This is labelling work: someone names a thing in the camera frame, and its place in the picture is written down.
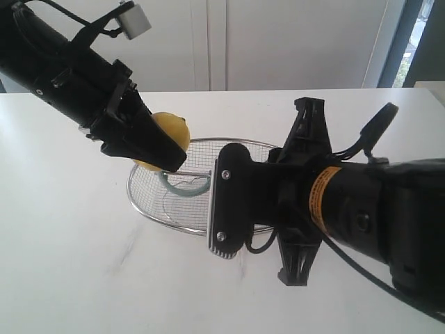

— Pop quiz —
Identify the oval metal mesh basket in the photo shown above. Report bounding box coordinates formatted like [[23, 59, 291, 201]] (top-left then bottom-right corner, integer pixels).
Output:
[[127, 137, 275, 235]]

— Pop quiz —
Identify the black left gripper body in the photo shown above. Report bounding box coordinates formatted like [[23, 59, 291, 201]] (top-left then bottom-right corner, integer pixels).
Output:
[[27, 50, 139, 157]]

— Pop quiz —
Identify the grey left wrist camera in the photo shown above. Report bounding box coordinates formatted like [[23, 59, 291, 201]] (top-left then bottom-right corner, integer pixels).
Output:
[[116, 4, 152, 40]]

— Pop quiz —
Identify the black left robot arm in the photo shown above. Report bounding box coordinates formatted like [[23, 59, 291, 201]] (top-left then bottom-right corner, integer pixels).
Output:
[[1, 1, 186, 172]]

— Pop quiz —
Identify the yellow lemon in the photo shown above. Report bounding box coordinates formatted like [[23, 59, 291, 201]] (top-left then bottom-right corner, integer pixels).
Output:
[[131, 112, 191, 172]]

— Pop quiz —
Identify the green handled vegetable peeler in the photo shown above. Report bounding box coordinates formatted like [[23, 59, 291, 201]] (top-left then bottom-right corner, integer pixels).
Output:
[[157, 170, 211, 198]]

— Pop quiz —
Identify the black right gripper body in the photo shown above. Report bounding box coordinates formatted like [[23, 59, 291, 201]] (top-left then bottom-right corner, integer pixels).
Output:
[[250, 97, 332, 286]]

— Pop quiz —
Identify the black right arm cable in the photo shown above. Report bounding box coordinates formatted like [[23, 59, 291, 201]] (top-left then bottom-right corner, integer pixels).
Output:
[[245, 102, 445, 321]]

